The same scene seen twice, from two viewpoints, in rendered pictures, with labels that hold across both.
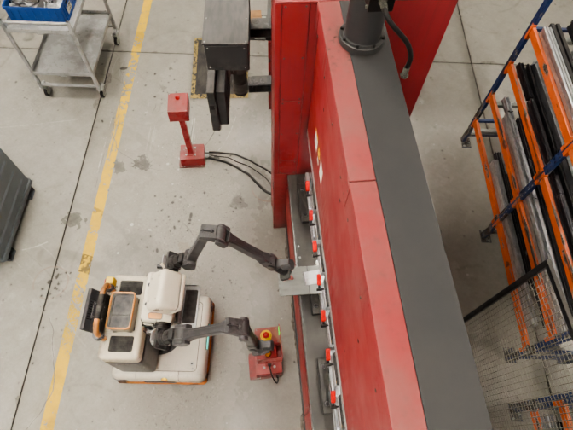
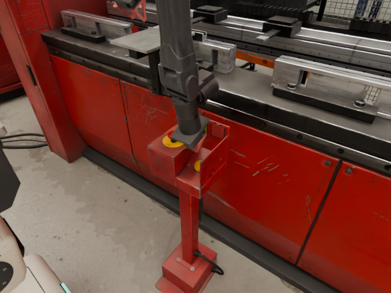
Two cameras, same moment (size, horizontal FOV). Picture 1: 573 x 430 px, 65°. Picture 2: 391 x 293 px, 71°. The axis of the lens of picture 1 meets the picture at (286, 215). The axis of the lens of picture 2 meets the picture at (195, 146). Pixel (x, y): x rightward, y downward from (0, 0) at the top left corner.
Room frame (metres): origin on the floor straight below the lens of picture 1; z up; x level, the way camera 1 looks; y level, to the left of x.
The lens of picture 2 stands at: (0.11, 0.53, 1.29)
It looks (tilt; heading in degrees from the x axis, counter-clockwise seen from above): 38 degrees down; 314
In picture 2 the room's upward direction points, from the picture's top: straight up
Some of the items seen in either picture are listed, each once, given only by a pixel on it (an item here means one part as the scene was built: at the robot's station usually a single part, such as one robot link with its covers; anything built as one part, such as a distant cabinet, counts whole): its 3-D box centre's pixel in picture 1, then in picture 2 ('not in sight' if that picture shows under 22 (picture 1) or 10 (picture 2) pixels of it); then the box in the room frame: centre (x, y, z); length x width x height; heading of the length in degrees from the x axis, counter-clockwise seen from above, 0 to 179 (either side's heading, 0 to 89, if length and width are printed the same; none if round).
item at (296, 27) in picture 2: not in sight; (274, 29); (0.65, -0.46, 1.01); 0.26 x 0.12 x 0.05; 98
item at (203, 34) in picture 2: not in sight; (184, 32); (0.94, -0.26, 0.99); 0.20 x 0.03 x 0.03; 8
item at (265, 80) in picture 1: (266, 99); not in sight; (2.21, 0.20, 1.18); 0.40 x 0.24 x 0.07; 8
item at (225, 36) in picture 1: (232, 68); not in sight; (2.14, 0.40, 1.53); 0.51 x 0.25 x 0.85; 5
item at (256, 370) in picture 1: (264, 363); (187, 270); (0.59, 0.09, 0.06); 0.25 x 0.20 x 0.12; 100
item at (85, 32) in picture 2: (303, 203); (82, 34); (1.55, -0.11, 0.89); 0.30 x 0.05 x 0.03; 8
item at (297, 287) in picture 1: (299, 280); (153, 37); (0.94, -0.11, 1.00); 0.26 x 0.18 x 0.01; 98
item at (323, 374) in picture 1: (324, 385); (321, 100); (0.35, -0.28, 0.89); 0.30 x 0.05 x 0.03; 8
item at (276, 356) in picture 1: (268, 344); (188, 151); (0.60, 0.06, 0.75); 0.20 x 0.16 x 0.18; 10
